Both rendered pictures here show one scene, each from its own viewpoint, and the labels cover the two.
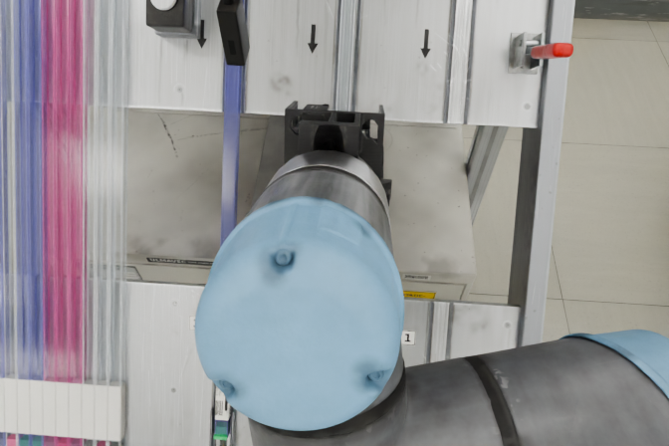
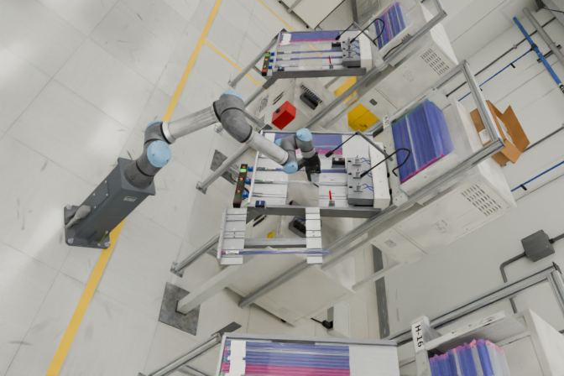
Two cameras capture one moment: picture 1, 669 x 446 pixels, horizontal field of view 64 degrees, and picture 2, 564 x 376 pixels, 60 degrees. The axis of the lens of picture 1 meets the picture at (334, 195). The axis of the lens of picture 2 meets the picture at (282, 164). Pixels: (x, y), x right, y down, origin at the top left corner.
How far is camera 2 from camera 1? 245 cm
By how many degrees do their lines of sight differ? 47
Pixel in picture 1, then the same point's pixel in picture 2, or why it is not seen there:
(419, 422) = (292, 145)
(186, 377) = (272, 164)
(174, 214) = (294, 191)
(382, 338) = (304, 134)
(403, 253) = (284, 231)
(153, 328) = not seen: hidden behind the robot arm
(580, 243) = not seen: outside the picture
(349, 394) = (300, 134)
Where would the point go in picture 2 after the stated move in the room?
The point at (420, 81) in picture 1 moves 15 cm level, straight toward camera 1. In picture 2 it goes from (326, 192) to (306, 175)
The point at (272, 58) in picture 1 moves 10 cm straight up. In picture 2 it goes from (329, 175) to (342, 166)
